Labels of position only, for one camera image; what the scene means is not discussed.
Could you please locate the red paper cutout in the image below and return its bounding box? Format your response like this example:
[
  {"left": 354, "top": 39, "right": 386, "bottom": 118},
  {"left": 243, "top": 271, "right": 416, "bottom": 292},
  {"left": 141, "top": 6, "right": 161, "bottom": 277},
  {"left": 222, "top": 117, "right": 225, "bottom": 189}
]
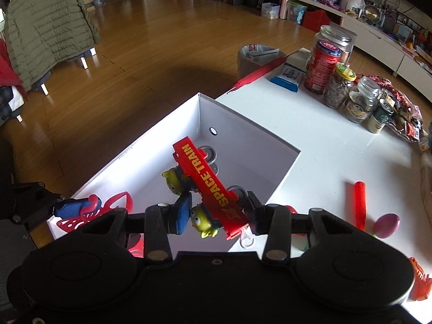
[{"left": 56, "top": 192, "right": 146, "bottom": 259}]

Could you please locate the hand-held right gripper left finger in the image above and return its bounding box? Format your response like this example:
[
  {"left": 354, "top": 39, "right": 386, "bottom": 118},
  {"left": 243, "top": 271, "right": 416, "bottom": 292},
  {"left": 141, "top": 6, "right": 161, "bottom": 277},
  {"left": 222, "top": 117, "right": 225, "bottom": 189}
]
[{"left": 72, "top": 192, "right": 194, "bottom": 267}]

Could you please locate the green and white can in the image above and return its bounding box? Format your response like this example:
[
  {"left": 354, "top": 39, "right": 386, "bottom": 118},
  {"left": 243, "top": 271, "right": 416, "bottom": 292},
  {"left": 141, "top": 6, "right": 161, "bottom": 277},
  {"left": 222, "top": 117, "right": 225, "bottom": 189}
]
[{"left": 367, "top": 99, "right": 395, "bottom": 134}]

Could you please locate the clear plastic storage box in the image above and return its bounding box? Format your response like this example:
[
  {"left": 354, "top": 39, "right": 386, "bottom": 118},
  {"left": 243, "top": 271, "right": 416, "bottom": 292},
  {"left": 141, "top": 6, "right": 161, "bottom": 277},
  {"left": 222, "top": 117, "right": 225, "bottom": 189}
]
[{"left": 261, "top": 3, "right": 281, "bottom": 19}]

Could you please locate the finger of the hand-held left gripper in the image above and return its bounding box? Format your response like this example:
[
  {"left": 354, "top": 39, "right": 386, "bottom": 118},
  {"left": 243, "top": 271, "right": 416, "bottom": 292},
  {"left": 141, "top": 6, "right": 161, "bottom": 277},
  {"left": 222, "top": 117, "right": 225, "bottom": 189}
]
[{"left": 32, "top": 189, "right": 93, "bottom": 220}]

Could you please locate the white low cabinet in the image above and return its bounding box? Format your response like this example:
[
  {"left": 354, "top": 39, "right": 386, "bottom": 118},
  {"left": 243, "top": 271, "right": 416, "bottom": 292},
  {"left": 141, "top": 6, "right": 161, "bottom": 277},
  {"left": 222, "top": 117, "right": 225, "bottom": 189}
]
[{"left": 282, "top": 0, "right": 432, "bottom": 103}]

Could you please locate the pile of snack packets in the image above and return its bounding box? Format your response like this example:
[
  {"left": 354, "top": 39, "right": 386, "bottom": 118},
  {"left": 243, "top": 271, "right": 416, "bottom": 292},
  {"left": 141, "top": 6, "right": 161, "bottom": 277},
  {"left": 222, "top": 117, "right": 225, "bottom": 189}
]
[{"left": 358, "top": 74, "right": 424, "bottom": 142}]

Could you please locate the container with green lid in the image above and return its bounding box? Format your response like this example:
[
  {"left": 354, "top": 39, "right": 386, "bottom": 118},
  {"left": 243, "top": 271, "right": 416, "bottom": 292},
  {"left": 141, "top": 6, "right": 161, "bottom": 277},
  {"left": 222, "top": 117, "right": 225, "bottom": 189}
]
[{"left": 287, "top": 1, "right": 308, "bottom": 24}]

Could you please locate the purple toy egg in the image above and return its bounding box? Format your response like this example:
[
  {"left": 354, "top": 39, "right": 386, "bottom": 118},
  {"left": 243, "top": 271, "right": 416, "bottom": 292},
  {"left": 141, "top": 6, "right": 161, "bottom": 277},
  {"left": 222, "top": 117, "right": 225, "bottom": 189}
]
[{"left": 374, "top": 213, "right": 401, "bottom": 239}]

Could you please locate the red cloth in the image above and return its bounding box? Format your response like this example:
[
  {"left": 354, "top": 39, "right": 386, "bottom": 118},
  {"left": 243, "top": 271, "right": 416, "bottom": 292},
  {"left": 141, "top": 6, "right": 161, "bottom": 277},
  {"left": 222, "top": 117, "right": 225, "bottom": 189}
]
[{"left": 0, "top": 39, "right": 22, "bottom": 90}]

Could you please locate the red storage box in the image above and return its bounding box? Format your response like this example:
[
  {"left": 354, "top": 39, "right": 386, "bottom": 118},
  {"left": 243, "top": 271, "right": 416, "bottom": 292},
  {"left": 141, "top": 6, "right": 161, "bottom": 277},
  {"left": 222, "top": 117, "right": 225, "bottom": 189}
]
[{"left": 302, "top": 9, "right": 333, "bottom": 32}]

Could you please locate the long red strip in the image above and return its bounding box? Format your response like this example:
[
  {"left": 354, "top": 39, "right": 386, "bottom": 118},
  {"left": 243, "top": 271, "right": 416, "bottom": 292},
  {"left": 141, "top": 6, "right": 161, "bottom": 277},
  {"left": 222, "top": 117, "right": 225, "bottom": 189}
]
[{"left": 227, "top": 57, "right": 287, "bottom": 95}]

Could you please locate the round metal dish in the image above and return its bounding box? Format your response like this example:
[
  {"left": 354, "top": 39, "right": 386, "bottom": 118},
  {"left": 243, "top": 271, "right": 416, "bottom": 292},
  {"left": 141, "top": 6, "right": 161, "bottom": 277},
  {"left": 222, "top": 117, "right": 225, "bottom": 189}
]
[{"left": 359, "top": 4, "right": 382, "bottom": 24}]

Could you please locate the red tin can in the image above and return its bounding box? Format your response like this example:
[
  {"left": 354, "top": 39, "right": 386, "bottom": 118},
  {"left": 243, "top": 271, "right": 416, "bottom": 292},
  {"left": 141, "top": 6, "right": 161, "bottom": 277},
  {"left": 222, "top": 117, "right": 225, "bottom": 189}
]
[{"left": 304, "top": 39, "right": 342, "bottom": 94}]

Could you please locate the white cardboard box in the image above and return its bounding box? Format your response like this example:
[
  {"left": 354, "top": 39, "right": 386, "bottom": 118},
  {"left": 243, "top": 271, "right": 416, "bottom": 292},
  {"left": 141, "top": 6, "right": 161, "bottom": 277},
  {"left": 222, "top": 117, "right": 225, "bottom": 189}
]
[{"left": 47, "top": 92, "right": 302, "bottom": 260}]

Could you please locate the red toy train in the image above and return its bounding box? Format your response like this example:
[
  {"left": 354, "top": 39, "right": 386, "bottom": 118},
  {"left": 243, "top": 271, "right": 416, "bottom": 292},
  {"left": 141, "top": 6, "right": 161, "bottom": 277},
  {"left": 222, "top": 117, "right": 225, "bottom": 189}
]
[{"left": 161, "top": 136, "right": 254, "bottom": 249}]

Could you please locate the green puffer jacket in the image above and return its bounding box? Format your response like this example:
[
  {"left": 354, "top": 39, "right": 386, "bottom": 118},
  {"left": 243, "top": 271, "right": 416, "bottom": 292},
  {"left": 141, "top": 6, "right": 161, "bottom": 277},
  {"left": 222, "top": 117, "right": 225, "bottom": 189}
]
[{"left": 4, "top": 0, "right": 101, "bottom": 92}]

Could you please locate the white flat box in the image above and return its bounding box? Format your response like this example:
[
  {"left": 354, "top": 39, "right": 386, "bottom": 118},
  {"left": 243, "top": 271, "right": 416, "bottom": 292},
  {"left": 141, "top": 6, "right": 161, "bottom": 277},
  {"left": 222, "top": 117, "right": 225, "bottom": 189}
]
[{"left": 287, "top": 48, "right": 313, "bottom": 71}]

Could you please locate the woven waste basket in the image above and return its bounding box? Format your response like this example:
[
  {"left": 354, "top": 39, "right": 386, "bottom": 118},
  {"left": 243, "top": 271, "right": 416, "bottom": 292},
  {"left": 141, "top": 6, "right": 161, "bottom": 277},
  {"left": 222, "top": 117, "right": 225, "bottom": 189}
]
[{"left": 237, "top": 45, "right": 287, "bottom": 80}]

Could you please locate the plaid cloth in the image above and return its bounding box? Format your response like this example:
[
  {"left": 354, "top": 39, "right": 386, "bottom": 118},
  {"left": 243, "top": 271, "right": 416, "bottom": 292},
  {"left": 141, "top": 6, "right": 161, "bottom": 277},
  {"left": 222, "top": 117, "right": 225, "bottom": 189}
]
[{"left": 0, "top": 86, "right": 28, "bottom": 120}]

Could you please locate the seed jar with yellow lid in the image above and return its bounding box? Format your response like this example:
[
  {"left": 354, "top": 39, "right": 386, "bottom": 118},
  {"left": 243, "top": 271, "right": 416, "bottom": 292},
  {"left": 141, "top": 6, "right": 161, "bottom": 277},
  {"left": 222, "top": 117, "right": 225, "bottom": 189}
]
[{"left": 324, "top": 63, "right": 357, "bottom": 109}]

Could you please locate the large glass jar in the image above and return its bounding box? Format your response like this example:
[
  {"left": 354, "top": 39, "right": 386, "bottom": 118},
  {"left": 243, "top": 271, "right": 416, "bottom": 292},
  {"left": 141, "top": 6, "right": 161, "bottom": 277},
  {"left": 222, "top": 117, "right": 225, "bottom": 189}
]
[{"left": 312, "top": 25, "right": 357, "bottom": 68}]

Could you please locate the glass jar with glass lid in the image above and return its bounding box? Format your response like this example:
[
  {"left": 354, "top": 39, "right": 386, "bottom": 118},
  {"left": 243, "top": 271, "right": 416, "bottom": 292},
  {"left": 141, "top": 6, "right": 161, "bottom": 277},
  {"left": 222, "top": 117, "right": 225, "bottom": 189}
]
[{"left": 344, "top": 76, "right": 381, "bottom": 124}]

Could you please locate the orange plastic toy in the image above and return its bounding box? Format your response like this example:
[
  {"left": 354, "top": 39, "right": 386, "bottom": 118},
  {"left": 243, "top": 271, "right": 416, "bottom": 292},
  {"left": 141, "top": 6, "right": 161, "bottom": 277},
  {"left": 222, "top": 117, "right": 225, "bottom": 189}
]
[{"left": 407, "top": 256, "right": 432, "bottom": 302}]

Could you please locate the blue and white box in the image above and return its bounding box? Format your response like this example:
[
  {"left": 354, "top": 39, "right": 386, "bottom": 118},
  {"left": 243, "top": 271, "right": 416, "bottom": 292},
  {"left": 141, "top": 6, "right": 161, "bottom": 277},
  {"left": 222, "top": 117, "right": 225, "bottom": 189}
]
[{"left": 269, "top": 63, "right": 306, "bottom": 92}]

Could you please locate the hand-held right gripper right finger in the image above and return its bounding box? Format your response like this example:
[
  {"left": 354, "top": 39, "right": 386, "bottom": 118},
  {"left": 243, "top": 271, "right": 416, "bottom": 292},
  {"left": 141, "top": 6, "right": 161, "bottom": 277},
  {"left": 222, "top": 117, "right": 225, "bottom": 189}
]
[{"left": 241, "top": 192, "right": 355, "bottom": 265}]

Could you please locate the dark chair with white legs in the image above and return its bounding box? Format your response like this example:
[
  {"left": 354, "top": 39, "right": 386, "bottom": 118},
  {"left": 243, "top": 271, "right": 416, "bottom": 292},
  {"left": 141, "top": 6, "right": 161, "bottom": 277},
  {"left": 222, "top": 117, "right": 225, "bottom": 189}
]
[{"left": 39, "top": 47, "right": 98, "bottom": 96}]

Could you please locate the red toy hammer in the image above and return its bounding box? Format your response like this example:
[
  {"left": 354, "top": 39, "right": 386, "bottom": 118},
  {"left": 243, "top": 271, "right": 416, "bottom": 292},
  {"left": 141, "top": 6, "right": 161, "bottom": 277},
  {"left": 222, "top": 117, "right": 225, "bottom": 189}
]
[{"left": 353, "top": 180, "right": 379, "bottom": 238}]

